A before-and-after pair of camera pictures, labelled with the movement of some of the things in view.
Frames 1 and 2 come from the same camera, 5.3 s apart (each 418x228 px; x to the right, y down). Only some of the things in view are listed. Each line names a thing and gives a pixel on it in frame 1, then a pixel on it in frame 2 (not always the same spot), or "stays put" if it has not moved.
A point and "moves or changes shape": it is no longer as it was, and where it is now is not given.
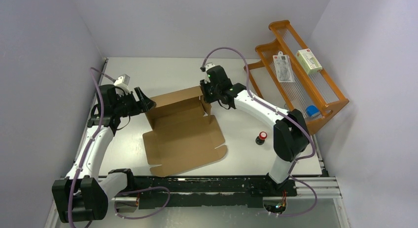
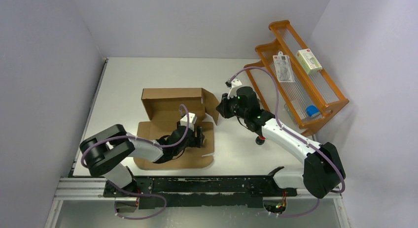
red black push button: x=260 y=140 stays put
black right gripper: x=204 y=85 → x=222 y=108
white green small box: x=308 y=61 stays put
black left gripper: x=146 y=102 → x=197 y=142
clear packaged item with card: x=284 y=68 stays put
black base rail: x=168 y=192 stays put
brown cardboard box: x=184 y=135 moves or changes shape
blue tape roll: x=312 y=110 stays put
